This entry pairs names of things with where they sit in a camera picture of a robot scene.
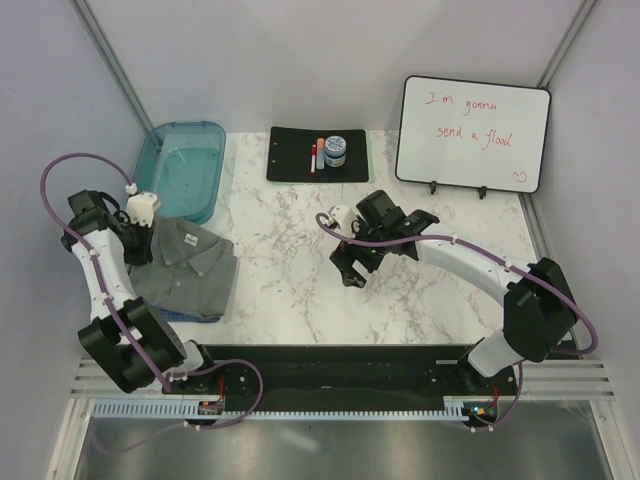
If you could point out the grey long sleeve shirt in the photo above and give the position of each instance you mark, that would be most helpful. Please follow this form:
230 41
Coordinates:
192 271

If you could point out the aluminium frame rail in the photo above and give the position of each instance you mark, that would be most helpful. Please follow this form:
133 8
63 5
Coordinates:
553 380

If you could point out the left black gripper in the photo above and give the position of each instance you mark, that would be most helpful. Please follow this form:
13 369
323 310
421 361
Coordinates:
143 255

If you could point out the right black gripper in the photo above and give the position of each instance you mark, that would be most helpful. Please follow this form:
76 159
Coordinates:
344 256

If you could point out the red whiteboard marker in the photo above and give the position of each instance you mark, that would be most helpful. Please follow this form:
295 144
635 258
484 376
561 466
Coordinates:
313 161

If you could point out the black clipboard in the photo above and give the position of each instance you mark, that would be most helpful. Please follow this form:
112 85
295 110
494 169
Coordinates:
295 155

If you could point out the white slotted cable duct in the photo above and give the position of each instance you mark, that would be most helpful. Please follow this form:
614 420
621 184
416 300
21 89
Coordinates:
192 410

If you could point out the teal plastic bin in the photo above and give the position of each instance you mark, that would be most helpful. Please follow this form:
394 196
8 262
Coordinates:
182 163

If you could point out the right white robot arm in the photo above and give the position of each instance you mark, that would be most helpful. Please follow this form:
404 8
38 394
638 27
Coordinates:
538 309

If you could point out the small blue lidded jar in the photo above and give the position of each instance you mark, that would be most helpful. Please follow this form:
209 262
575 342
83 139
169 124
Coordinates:
335 148

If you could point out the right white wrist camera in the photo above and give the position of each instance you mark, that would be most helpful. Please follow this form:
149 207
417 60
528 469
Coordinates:
343 218

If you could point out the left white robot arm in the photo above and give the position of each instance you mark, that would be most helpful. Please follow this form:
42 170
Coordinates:
126 337

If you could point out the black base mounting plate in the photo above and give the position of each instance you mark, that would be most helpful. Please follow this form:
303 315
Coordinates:
343 377

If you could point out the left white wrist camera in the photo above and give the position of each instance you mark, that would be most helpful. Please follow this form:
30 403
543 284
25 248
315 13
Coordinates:
141 208

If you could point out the folded blue checked shirt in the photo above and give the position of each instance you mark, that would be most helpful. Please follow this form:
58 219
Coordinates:
173 316

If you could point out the whiteboard with red writing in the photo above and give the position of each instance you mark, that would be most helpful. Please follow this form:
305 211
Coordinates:
472 134

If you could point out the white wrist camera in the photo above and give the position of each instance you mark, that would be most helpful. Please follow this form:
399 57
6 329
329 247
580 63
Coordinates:
343 218
141 208

